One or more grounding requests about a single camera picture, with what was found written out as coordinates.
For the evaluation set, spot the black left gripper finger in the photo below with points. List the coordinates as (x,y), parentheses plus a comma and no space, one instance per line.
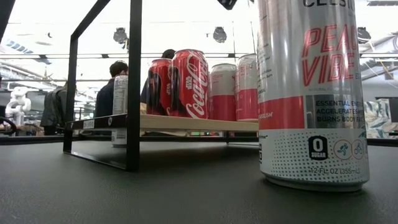
(227,3)

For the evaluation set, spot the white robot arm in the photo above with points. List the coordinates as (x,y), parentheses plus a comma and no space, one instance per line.
(18,104)

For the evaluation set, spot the wooden shelf with black frame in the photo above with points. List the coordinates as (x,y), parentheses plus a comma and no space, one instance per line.
(186,124)

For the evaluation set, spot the black round ceiling fixture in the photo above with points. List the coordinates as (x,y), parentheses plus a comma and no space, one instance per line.
(120,35)
(363,35)
(219,35)

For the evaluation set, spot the leaf-patterned cloth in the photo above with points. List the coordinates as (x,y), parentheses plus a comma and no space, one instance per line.
(377,118)

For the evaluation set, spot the black aluminium rig frame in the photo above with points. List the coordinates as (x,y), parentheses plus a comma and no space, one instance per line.
(31,140)

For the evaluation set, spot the white Celsius energy can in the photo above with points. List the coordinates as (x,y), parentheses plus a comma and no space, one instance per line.
(311,124)
(120,93)

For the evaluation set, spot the red Coca-Cola can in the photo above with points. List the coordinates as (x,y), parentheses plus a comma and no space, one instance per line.
(189,87)
(158,90)

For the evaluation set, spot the white pink Spindrift can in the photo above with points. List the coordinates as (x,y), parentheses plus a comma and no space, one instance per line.
(222,93)
(247,93)

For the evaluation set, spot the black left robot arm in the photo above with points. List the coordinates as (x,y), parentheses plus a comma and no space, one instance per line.
(5,15)

